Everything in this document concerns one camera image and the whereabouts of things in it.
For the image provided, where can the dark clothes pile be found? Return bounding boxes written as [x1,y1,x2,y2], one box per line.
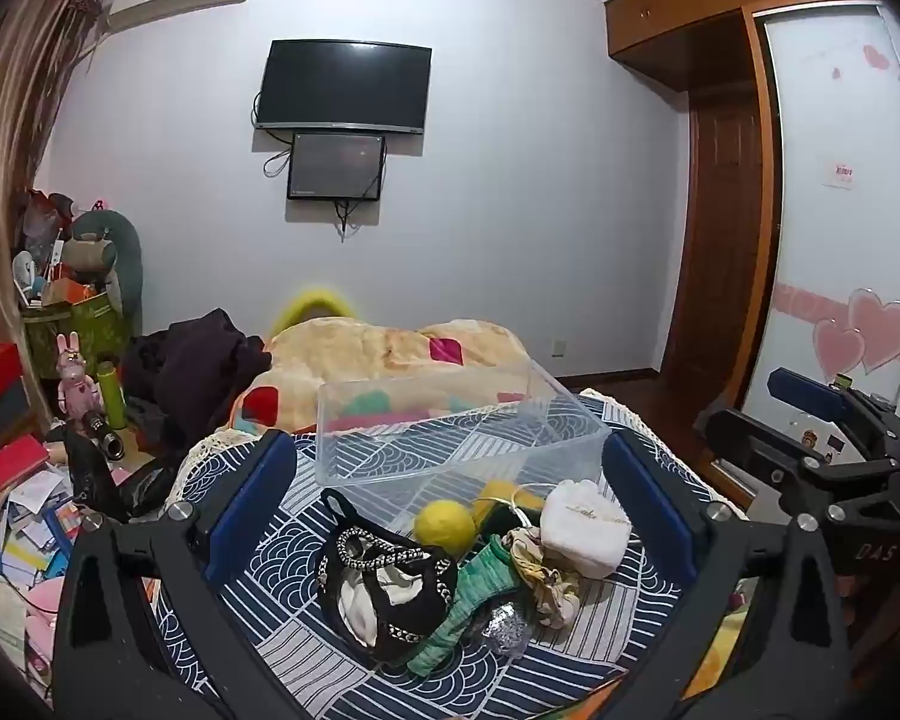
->
[122,309,272,452]

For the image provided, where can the pile of papers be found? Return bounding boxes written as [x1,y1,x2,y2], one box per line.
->
[0,465,85,695]

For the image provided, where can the beige fabric scrunchie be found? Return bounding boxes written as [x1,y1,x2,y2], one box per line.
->
[504,526,583,631]

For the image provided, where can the clear plastic storage box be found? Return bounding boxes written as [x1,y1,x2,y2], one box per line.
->
[316,356,613,535]

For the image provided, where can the green knitted sock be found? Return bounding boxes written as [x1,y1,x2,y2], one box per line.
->
[405,532,520,677]

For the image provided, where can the brown striped curtain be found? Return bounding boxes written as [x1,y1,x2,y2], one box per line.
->
[0,0,112,421]

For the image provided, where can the brown wooden door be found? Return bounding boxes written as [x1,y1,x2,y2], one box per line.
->
[661,88,767,392]

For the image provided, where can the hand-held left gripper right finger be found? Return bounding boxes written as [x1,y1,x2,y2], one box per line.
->
[570,431,854,720]

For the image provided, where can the silver sequin pouch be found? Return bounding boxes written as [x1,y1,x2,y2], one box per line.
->
[478,600,538,655]

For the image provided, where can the white heart-print sliding door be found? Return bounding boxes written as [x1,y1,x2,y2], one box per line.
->
[741,4,900,467]

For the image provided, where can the black chain-trimmed bag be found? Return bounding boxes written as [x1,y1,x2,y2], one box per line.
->
[316,487,460,667]

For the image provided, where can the yellow felt ball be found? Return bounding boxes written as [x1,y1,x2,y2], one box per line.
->
[415,500,478,558]

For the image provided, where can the beige patchwork blanket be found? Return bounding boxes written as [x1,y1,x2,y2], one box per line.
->
[229,315,542,437]

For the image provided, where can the small black wall monitor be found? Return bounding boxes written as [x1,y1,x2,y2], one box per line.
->
[286,132,388,202]

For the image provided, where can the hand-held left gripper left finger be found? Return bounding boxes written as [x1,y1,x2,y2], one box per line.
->
[51,427,323,720]

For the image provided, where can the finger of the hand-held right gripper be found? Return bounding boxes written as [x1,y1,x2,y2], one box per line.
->
[694,406,897,502]
[766,367,900,460]

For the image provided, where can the green bottle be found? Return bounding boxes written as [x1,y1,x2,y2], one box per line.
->
[95,361,128,430]

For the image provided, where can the red book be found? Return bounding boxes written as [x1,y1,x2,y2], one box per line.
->
[0,436,50,497]

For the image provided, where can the white plush pouch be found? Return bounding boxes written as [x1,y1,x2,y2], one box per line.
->
[540,478,633,580]

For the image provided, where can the grey green plush toy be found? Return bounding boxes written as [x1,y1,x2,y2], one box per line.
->
[70,206,145,317]

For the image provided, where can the wall-mounted black television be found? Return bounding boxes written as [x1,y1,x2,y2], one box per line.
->
[253,38,433,135]

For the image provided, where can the yellow plush item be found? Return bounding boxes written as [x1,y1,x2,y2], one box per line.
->
[270,286,359,340]

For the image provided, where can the green storage box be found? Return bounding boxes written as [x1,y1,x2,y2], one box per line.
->
[21,289,134,391]

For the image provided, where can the pink rabbit figure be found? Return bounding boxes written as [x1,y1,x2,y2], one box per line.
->
[55,333,98,422]

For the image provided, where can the wooden overhead cabinet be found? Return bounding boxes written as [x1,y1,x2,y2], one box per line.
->
[604,0,883,77]

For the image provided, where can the black camera lens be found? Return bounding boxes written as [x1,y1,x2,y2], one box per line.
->
[82,410,126,464]

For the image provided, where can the yellow knitted pouch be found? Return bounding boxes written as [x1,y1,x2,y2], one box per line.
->
[471,480,527,533]

